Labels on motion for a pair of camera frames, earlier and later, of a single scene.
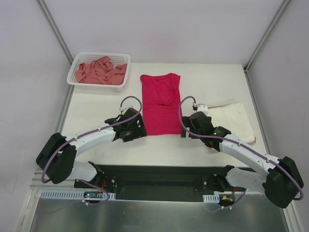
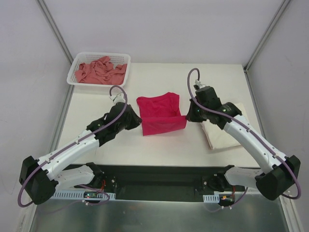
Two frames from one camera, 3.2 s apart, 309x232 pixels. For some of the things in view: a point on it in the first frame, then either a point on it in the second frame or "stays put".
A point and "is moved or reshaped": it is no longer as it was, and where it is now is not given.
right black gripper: [187, 126] to [191, 115]
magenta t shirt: [161, 94] is moved or reshaped
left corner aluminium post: [43, 8] stays put
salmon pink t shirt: [102, 71] stays put
